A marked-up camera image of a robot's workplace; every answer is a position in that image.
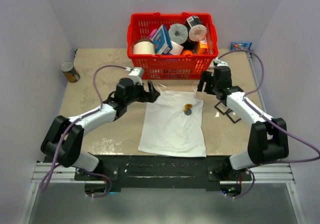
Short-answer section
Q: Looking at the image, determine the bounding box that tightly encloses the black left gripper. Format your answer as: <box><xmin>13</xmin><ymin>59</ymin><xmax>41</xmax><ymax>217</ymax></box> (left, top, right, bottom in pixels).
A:
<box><xmin>125</xmin><ymin>80</ymin><xmax>160</xmax><ymax>106</ymax></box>

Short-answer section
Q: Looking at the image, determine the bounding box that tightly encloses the blue box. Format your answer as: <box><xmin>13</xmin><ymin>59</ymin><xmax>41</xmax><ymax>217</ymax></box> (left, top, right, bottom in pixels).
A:
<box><xmin>151</xmin><ymin>25</ymin><xmax>172</xmax><ymax>55</ymax></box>

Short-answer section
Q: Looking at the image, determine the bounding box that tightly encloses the black display case left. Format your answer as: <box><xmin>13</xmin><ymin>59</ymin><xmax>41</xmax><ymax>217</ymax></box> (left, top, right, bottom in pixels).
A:
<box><xmin>214</xmin><ymin>101</ymin><xmax>230</xmax><ymax>115</ymax></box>

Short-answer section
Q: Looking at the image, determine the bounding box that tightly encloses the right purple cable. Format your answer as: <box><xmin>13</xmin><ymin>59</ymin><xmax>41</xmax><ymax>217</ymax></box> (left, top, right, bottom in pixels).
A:
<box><xmin>217</xmin><ymin>50</ymin><xmax>320</xmax><ymax>163</ymax></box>

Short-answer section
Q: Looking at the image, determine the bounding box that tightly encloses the black display case right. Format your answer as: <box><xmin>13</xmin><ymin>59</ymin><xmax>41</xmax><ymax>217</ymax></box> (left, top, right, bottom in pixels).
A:
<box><xmin>225</xmin><ymin>109</ymin><xmax>241</xmax><ymax>124</ymax></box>

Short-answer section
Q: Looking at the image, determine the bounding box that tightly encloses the orange box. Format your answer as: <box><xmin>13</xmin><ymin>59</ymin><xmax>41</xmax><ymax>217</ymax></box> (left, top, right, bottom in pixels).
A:
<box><xmin>194</xmin><ymin>37</ymin><xmax>208</xmax><ymax>55</ymax></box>

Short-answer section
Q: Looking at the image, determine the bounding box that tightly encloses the red shopping basket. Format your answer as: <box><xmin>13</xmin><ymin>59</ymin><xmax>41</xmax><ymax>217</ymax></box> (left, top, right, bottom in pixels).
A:
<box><xmin>126</xmin><ymin>12</ymin><xmax>219</xmax><ymax>80</ymax></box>

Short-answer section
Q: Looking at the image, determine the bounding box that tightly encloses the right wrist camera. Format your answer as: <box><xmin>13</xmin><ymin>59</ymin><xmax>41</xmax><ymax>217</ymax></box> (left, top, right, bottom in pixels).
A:
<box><xmin>213</xmin><ymin>58</ymin><xmax>229</xmax><ymax>68</ymax></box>

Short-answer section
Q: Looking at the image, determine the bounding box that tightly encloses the black display case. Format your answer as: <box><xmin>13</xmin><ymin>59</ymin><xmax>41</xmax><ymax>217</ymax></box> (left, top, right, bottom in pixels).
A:
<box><xmin>225</xmin><ymin>109</ymin><xmax>241</xmax><ymax>124</ymax></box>
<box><xmin>214</xmin><ymin>101</ymin><xmax>230</xmax><ymax>115</ymax></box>

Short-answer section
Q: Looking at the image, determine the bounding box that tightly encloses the grey toilet roll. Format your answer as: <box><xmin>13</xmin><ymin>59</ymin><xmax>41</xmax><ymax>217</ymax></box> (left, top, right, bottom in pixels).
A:
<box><xmin>168</xmin><ymin>24</ymin><xmax>189</xmax><ymax>45</ymax></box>

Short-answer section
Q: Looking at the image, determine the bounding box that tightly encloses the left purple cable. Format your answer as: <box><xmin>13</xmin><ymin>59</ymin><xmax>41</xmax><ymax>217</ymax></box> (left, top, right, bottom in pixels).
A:
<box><xmin>39</xmin><ymin>65</ymin><xmax>133</xmax><ymax>192</ymax></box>

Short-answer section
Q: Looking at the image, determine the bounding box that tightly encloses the pink toilet roll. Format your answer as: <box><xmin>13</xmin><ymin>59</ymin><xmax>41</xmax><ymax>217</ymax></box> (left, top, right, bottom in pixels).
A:
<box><xmin>188</xmin><ymin>25</ymin><xmax>207</xmax><ymax>42</ymax></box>

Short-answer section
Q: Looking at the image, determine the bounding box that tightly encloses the black cylinder container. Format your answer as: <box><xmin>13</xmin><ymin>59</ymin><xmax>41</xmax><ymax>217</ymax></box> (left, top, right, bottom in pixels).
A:
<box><xmin>184</xmin><ymin>16</ymin><xmax>203</xmax><ymax>29</ymax></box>

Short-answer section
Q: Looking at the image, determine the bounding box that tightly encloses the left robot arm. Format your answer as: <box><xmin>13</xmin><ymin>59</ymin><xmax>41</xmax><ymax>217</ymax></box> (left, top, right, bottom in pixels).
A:
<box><xmin>40</xmin><ymin>78</ymin><xmax>160</xmax><ymax>180</ymax></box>

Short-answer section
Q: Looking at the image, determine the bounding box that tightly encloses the purple cable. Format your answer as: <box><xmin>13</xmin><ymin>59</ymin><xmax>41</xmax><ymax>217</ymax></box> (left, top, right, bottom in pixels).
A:
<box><xmin>217</xmin><ymin>50</ymin><xmax>320</xmax><ymax>163</ymax></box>
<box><xmin>39</xmin><ymin>65</ymin><xmax>133</xmax><ymax>192</ymax></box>

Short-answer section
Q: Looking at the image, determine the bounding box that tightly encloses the orange fruit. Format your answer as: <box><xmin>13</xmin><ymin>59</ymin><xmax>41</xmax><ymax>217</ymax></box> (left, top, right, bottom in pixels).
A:
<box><xmin>181</xmin><ymin>50</ymin><xmax>193</xmax><ymax>56</ymax></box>

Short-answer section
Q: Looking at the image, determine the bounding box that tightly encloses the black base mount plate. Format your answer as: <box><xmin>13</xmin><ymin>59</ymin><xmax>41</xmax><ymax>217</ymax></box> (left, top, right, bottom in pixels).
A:
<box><xmin>74</xmin><ymin>155</ymin><xmax>252</xmax><ymax>194</ymax></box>

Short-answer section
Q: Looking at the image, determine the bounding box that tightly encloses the tin can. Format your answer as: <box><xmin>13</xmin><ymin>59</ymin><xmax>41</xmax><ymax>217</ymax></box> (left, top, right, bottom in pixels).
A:
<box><xmin>60</xmin><ymin>62</ymin><xmax>80</xmax><ymax>83</ymax></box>

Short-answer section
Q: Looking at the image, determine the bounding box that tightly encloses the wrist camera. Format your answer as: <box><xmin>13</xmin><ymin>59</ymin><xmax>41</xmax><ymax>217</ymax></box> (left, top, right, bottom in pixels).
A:
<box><xmin>128</xmin><ymin>67</ymin><xmax>144</xmax><ymax>82</ymax></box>
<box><xmin>213</xmin><ymin>58</ymin><xmax>229</xmax><ymax>68</ymax></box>

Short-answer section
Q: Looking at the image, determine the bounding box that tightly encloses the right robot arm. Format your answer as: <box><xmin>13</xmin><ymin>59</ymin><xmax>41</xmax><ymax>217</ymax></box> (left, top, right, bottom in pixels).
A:
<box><xmin>197</xmin><ymin>66</ymin><xmax>289</xmax><ymax>180</ymax></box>

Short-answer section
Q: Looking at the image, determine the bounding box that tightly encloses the blue candy packet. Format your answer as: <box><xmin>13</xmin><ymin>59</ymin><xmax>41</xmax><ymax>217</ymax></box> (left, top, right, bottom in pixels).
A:
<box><xmin>230</xmin><ymin>42</ymin><xmax>252</xmax><ymax>51</ymax></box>

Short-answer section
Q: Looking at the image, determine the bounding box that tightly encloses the pink packet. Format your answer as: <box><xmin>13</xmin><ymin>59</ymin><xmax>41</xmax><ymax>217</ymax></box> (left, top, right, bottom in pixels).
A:
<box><xmin>147</xmin><ymin>29</ymin><xmax>157</xmax><ymax>40</ymax></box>

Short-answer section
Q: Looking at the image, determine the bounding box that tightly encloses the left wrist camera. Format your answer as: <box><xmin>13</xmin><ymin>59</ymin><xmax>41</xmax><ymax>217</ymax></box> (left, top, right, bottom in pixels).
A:
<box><xmin>128</xmin><ymin>67</ymin><xmax>144</xmax><ymax>82</ymax></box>

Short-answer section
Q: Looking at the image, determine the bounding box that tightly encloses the white paper roll left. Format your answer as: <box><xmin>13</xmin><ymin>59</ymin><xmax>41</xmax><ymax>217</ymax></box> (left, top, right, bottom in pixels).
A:
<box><xmin>133</xmin><ymin>39</ymin><xmax>155</xmax><ymax>55</ymax></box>

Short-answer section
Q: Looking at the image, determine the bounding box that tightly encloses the white shirt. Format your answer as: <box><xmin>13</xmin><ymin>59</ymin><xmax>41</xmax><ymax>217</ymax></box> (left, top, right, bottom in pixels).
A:
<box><xmin>138</xmin><ymin>84</ymin><xmax>206</xmax><ymax>157</ymax></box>

